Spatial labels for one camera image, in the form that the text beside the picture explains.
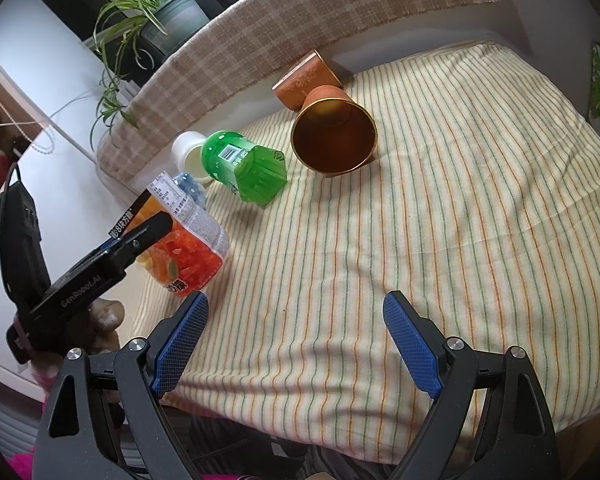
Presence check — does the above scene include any grey plant pot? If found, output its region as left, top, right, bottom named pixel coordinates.
left=140, top=0, right=211, bottom=57

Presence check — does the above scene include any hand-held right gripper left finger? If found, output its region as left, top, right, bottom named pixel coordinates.
left=32, top=290, right=211, bottom=480

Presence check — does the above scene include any beige checked cloth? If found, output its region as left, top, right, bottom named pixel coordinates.
left=95, top=0, right=504, bottom=187

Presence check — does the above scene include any orange candy snack packet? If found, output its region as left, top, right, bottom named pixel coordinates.
left=111, top=170, right=230, bottom=299

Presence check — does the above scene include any dark cloth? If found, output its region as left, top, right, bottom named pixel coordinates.
left=120, top=402, right=411, bottom=480

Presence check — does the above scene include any white cable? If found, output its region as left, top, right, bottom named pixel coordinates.
left=0, top=67, right=97, bottom=157

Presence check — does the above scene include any green plastic bottle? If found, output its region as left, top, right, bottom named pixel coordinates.
left=200, top=129, right=288, bottom=207

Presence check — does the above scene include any green spider plant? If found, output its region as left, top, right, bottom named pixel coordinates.
left=91, top=0, right=231, bottom=137

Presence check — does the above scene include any blue translucent packet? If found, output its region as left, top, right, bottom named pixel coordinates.
left=172, top=172, right=209, bottom=209

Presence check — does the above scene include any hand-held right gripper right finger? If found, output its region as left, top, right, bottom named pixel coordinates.
left=382, top=290, right=563, bottom=480

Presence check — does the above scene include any orange patterned carton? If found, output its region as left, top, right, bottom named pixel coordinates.
left=272, top=49, right=344, bottom=111

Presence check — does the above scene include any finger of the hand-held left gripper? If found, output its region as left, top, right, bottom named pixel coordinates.
left=99, top=211, right=174, bottom=272

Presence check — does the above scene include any large orange paper cup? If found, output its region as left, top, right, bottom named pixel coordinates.
left=289, top=85, right=378, bottom=176

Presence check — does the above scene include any striped yellow tablecloth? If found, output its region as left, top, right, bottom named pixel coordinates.
left=130, top=41, right=600, bottom=467

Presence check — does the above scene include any person's left forearm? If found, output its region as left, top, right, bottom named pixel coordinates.
left=26, top=351, right=57, bottom=403

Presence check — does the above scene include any person's left hand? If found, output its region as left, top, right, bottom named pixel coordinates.
left=62, top=299, right=127, bottom=361

